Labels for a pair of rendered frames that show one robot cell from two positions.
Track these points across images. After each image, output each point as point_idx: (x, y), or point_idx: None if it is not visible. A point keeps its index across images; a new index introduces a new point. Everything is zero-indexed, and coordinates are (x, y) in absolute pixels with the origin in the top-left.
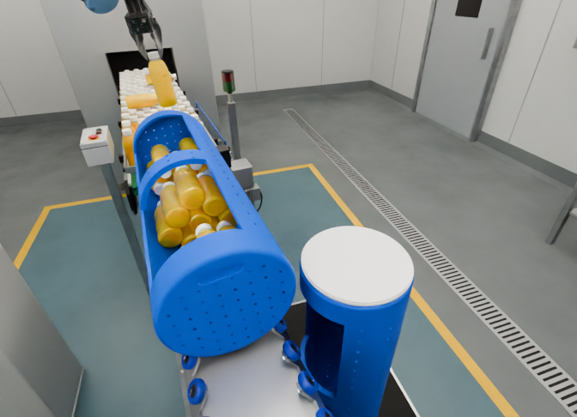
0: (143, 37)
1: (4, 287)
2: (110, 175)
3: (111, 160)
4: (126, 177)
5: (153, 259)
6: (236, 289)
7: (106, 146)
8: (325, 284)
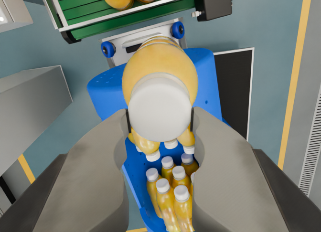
0: (123, 184)
1: (4, 121)
2: None
3: (28, 24)
4: (51, 1)
5: None
6: None
7: (12, 23)
8: None
